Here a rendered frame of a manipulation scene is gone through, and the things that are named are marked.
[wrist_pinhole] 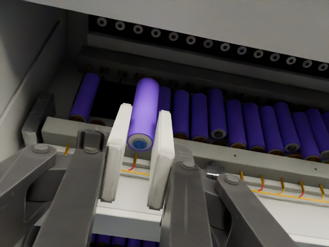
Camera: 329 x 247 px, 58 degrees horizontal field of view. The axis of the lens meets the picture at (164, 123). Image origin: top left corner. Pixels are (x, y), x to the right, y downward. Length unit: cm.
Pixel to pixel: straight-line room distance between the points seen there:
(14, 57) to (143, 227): 18
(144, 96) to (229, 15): 8
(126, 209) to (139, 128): 9
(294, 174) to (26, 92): 26
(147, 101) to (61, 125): 10
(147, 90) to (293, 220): 18
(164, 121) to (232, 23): 8
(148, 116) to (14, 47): 12
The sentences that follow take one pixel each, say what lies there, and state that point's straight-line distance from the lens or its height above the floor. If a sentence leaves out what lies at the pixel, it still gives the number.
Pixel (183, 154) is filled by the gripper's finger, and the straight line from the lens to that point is 15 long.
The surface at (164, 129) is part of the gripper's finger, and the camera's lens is 16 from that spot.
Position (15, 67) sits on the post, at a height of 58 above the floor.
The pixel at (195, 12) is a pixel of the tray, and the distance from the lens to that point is 20.
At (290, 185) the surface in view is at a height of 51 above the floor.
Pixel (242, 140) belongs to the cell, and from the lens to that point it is 31.
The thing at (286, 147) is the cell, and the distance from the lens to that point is 35.
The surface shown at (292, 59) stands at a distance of 39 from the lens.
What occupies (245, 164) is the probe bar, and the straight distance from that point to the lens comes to 29.
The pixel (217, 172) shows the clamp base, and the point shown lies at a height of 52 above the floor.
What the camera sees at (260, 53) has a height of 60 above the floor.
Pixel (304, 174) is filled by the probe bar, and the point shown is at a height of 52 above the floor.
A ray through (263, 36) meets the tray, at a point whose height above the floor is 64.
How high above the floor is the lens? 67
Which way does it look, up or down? 27 degrees down
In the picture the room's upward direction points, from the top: 13 degrees clockwise
